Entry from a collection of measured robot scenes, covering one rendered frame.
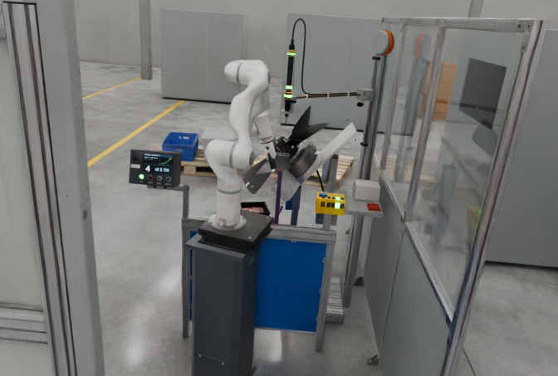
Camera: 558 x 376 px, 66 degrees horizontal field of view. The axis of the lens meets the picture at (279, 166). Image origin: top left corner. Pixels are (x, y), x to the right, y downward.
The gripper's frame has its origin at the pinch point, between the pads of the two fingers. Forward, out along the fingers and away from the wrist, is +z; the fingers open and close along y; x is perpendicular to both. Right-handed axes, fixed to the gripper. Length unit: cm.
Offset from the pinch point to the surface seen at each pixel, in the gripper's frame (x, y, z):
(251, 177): 20.6, 28.2, 14.3
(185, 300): 73, -16, 71
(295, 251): -3, -15, 50
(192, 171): 144, 268, 76
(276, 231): 4.6, -16.5, 34.0
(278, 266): 9, -15, 58
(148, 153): 63, -18, -27
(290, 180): -5.7, 16.6, 17.5
